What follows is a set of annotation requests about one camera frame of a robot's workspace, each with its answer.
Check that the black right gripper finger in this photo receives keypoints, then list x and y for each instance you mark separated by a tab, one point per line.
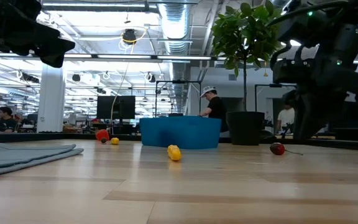
306	115
331	105

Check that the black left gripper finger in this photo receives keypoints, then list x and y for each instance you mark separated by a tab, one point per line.
57	53
47	34

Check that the dark red cherry with stem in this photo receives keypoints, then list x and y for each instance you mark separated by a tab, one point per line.
277	148

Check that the red toy tomato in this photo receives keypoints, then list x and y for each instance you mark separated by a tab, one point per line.
102	134

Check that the small black toy berry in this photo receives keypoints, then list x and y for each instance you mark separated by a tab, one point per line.
103	140

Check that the short yellow toy banana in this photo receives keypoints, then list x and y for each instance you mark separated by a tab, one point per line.
114	141

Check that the grey cloth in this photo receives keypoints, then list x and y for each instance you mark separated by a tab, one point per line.
17	158

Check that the blue plastic tupperware container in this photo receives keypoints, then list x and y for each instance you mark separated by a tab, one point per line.
180	132

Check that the yellow toy corn cob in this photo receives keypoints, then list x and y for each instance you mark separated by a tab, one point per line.
174	153

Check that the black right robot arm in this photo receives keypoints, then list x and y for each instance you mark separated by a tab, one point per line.
337	12

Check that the person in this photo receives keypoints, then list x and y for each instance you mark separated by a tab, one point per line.
217	107
9	124
286	116

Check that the black cabinet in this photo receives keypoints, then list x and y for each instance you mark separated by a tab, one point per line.
356	119

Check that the white building column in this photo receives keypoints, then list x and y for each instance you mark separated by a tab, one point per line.
51	102

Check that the yellow hanging pendant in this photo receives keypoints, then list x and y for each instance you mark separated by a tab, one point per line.
265	74

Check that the green plant in black pot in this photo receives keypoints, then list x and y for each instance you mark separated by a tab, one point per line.
244	127

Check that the black monitor back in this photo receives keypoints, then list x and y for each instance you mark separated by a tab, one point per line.
104	107

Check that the black rig frame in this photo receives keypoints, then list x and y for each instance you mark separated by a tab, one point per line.
179	81
272	85

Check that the black overhead camera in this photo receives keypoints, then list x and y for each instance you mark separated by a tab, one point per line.
129	35

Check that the black aluminium table frame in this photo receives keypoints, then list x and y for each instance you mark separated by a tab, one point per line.
26	137

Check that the silver ventilation duct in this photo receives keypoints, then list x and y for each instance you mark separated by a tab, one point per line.
176	25

